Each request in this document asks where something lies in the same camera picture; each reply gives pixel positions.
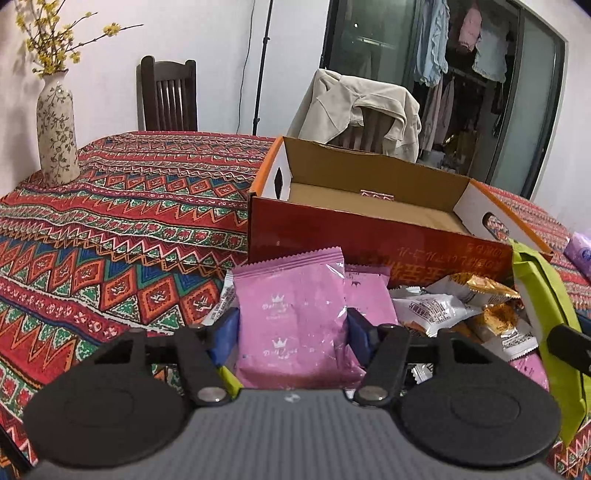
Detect beige jacket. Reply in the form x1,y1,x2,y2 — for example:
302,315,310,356
287,68,422,163

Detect floral ceramic vase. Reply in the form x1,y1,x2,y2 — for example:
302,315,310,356
36,69,81,188

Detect pale hanging coat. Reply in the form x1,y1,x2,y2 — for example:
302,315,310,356
420,76,458,151

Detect black light stand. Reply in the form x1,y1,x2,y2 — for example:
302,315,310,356
252,0,274,137

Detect small green snack packet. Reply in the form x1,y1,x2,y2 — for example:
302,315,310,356
217,364,244,398

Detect dark wooden chair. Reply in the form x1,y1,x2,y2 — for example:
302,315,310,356
339,108,398,153
137,55,199,132

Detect white hanging garment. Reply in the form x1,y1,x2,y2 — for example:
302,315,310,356
473,14,511,84

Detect white printed snack packet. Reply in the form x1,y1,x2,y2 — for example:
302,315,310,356
489,318,539,363
392,293,483,337
201,270,241,328
406,362,437,386

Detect pink hanging garment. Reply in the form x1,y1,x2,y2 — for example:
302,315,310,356
457,2,483,54

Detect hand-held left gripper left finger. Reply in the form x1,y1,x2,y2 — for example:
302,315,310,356
92,307,241,409

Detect black power cable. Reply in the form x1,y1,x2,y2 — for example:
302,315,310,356
237,0,257,136

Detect small pink snack packet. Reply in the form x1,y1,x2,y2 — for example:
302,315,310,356
344,270,399,326

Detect yellow flower branches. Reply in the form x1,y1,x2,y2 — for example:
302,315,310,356
14,0,145,78

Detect purple tissue pack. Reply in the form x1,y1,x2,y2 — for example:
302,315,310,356
564,231,591,268

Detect light blue hanging shirt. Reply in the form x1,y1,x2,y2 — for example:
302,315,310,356
413,0,451,88

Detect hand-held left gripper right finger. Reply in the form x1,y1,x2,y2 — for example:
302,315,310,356
346,307,499,409

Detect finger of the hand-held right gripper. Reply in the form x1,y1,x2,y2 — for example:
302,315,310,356
547,323,591,376

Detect large green snack packet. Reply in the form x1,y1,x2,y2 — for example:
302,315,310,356
508,239,591,446

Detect orange cardboard box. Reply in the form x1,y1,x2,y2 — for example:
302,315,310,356
247,135,555,289

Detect hanging clothes rack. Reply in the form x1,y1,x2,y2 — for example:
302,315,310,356
321,0,568,199

